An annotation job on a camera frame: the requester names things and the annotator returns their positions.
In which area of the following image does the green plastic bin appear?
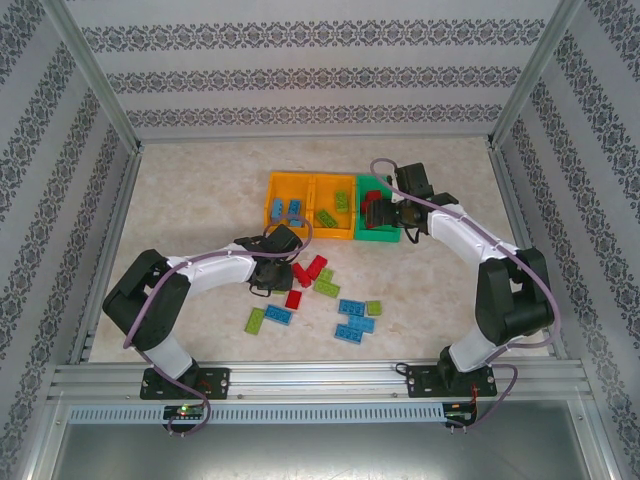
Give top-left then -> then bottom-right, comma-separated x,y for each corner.
353,173 -> 402,245

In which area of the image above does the orange plastic bin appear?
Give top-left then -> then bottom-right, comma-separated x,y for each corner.
308,173 -> 359,241
262,171 -> 315,236

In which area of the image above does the small circuit board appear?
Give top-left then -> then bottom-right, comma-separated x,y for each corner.
163,404 -> 207,420
446,401 -> 479,426

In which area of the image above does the grey metal sheet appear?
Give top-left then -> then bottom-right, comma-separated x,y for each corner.
49,422 -> 596,480

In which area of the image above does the aluminium frame crossbar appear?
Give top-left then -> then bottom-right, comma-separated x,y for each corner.
134,130 -> 496,146

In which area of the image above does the aluminium mounting rail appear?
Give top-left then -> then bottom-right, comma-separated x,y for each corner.
47,358 -> 586,404

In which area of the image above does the aluminium side rail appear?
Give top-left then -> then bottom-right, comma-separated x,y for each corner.
67,147 -> 146,369
485,144 -> 570,361

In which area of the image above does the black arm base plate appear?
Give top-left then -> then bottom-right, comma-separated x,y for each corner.
407,363 -> 499,399
139,367 -> 231,401

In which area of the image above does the slotted grey cable duct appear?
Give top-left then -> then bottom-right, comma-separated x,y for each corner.
67,403 -> 446,425

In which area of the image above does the aluminium frame post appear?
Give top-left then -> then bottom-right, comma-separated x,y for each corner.
485,0 -> 586,151
37,0 -> 144,154

